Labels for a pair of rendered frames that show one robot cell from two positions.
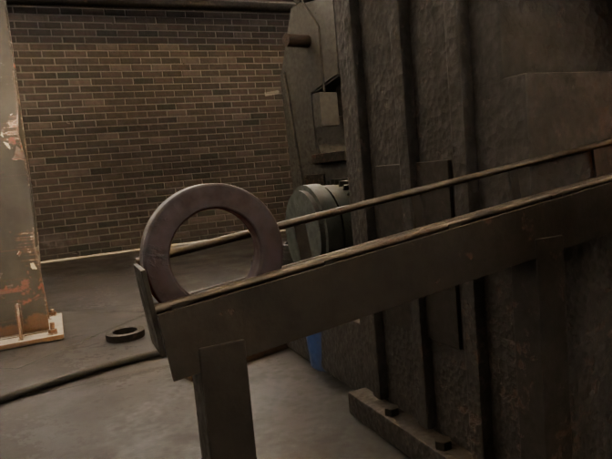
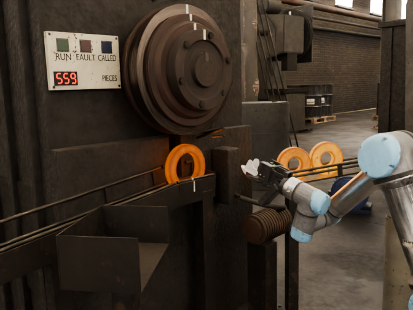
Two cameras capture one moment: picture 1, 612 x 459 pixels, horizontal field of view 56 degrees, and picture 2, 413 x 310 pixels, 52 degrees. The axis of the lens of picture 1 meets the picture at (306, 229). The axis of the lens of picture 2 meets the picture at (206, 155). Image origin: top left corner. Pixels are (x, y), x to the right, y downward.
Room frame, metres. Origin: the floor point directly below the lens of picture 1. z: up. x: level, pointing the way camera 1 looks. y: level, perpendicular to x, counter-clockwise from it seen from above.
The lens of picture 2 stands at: (-0.36, -0.36, 1.06)
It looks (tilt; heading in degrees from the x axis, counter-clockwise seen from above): 9 degrees down; 339
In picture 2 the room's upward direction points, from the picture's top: 2 degrees counter-clockwise
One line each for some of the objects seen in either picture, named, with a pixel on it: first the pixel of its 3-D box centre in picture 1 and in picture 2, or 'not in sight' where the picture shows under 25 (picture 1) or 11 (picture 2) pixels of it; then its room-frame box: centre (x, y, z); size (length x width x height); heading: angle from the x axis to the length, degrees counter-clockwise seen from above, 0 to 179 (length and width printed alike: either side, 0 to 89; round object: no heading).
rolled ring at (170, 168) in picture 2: not in sight; (185, 167); (1.17, -0.87, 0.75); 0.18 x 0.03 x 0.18; 113
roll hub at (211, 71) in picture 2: not in sight; (201, 70); (1.07, -0.92, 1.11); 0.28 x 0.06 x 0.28; 113
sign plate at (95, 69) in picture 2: not in sight; (85, 61); (1.13, -0.52, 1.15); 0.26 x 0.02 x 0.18; 113
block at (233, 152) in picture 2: not in sight; (225, 174); (1.27, -1.09, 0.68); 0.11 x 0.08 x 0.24; 23
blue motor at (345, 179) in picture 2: not in sight; (353, 188); (2.44, -2.78, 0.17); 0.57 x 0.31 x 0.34; 133
